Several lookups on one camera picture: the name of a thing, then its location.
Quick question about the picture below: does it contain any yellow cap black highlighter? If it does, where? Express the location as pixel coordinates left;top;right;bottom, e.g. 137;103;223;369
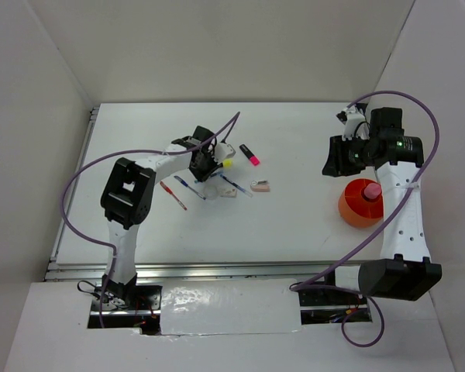
219;159;233;171

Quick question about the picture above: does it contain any blue clear barrel pen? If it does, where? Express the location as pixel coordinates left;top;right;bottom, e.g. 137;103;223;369
220;174;253;198

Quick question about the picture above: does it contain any dark blue gel pen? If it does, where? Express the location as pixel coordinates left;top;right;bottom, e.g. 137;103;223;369
173;175;206;200

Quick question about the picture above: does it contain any pink cap black highlighter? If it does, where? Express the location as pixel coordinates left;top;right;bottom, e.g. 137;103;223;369
239;144;260;167

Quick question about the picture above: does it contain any red gel pen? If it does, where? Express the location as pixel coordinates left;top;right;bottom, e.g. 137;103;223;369
159;181;188;211

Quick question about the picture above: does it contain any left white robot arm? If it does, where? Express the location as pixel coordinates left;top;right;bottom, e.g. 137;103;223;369
101;136;235;309

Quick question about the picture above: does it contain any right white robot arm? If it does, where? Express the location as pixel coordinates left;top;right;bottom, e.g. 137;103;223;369
322;135;442;304

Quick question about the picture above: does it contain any clear tape roll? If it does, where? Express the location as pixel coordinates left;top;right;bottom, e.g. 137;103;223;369
203;184;219;200

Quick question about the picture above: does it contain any white staples box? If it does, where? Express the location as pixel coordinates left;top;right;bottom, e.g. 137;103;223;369
219;187;237;198

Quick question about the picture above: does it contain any pink eraser with sharpener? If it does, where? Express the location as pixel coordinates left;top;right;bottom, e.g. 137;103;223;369
250;180;270;192

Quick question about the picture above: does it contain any orange round organizer container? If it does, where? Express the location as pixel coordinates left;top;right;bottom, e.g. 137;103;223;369
338;178;384;229

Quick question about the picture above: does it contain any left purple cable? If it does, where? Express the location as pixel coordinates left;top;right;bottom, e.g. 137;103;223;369
60;111;241;330

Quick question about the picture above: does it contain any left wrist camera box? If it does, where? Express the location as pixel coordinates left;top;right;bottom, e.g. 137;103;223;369
213;143;236;163

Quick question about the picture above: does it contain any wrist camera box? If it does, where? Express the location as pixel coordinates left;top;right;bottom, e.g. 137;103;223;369
336;106;367;141
213;143;236;163

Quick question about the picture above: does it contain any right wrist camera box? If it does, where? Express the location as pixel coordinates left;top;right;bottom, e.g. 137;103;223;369
336;106;367;141

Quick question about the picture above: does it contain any aluminium table frame rail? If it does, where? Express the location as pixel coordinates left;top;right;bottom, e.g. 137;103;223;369
46;102;368;281

